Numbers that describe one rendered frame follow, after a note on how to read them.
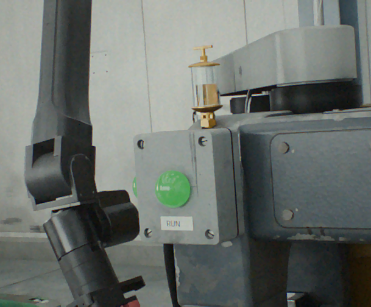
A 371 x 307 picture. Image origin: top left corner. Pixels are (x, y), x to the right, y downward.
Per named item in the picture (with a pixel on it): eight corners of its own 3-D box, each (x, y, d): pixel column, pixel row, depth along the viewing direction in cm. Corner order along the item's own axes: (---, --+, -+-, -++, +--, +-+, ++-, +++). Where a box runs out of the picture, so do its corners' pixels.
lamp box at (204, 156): (140, 243, 64) (131, 134, 64) (169, 233, 68) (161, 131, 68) (219, 245, 60) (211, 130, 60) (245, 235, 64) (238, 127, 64)
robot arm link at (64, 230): (30, 222, 95) (57, 201, 92) (70, 213, 100) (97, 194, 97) (52, 273, 93) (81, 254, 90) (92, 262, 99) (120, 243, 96)
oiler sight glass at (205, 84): (187, 106, 69) (184, 67, 69) (201, 106, 71) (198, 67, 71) (212, 105, 68) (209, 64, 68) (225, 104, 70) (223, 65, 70)
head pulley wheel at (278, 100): (255, 116, 76) (253, 89, 76) (292, 112, 83) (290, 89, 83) (344, 109, 71) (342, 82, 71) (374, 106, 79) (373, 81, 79)
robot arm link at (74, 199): (21, 168, 97) (68, 155, 91) (85, 159, 106) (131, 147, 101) (39, 263, 96) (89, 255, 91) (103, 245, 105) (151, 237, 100)
